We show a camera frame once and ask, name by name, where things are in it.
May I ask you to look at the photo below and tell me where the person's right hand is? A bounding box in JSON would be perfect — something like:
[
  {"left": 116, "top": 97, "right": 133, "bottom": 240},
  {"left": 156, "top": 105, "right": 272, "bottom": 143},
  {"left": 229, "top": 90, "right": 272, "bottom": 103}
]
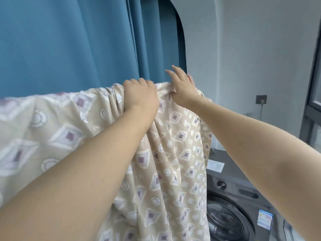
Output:
[{"left": 165, "top": 65, "right": 202, "bottom": 107}]

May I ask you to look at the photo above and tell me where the person's left hand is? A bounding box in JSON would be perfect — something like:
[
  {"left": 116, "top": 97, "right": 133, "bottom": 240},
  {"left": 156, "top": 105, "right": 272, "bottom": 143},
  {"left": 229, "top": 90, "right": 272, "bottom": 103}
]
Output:
[{"left": 122, "top": 78, "right": 160, "bottom": 115}]

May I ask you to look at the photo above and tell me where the beige diamond patterned bed sheet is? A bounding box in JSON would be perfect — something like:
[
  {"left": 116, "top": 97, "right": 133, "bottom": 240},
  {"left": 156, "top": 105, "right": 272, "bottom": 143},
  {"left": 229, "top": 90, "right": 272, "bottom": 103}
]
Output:
[{"left": 0, "top": 82, "right": 213, "bottom": 241}]

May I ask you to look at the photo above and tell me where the person's left forearm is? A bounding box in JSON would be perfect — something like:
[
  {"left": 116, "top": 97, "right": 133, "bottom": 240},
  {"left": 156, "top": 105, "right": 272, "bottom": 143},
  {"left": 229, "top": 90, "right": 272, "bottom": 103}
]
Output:
[{"left": 0, "top": 105, "right": 160, "bottom": 241}]

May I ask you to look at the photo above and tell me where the person's right forearm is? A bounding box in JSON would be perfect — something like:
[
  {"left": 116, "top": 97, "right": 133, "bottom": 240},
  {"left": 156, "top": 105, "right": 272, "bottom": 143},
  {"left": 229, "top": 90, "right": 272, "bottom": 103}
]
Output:
[{"left": 176, "top": 96, "right": 321, "bottom": 241}]

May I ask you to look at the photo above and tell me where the blue curtain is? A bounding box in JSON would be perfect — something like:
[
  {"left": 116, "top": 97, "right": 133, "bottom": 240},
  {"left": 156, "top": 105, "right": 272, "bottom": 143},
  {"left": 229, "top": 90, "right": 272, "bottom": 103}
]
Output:
[{"left": 0, "top": 0, "right": 187, "bottom": 99}]

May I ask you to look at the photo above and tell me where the white paper label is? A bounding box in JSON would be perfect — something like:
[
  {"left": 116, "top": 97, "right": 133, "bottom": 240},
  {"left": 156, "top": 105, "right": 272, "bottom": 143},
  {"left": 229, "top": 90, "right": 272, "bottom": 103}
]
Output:
[{"left": 206, "top": 159, "right": 225, "bottom": 173}]

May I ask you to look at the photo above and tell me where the grey washing machine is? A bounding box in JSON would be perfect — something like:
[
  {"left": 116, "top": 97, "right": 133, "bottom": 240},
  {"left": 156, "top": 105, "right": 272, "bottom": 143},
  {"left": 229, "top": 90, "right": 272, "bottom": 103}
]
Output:
[{"left": 206, "top": 148, "right": 307, "bottom": 241}]

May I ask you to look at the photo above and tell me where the round washing machine door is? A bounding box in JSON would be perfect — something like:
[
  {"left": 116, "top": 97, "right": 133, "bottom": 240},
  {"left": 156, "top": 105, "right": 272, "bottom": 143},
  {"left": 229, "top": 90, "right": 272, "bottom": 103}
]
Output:
[{"left": 206, "top": 197, "right": 255, "bottom": 241}]

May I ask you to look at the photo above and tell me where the blue energy label sticker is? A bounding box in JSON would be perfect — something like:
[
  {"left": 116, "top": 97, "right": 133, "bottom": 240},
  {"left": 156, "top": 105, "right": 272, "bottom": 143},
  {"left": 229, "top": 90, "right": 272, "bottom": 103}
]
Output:
[{"left": 257, "top": 209, "right": 274, "bottom": 230}]

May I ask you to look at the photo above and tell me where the dark window frame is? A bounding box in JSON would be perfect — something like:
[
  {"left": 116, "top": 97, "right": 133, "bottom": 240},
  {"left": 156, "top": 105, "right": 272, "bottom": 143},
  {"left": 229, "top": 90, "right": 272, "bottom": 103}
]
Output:
[{"left": 299, "top": 54, "right": 321, "bottom": 154}]

